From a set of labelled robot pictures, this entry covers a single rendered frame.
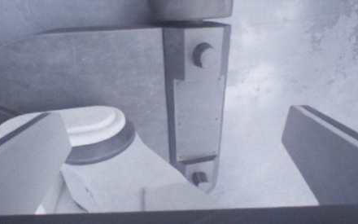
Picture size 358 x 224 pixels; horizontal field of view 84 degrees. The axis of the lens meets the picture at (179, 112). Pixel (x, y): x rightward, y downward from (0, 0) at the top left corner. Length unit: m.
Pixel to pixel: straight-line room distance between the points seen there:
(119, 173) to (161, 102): 0.23
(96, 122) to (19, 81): 0.22
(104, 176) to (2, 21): 0.49
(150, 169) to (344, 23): 0.83
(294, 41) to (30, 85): 0.78
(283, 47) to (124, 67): 0.55
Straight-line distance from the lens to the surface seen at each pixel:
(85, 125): 0.36
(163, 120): 0.52
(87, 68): 0.47
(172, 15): 0.44
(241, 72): 0.74
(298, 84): 0.91
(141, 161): 0.33
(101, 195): 0.30
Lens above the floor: 0.62
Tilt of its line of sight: 60 degrees down
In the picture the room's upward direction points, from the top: 155 degrees clockwise
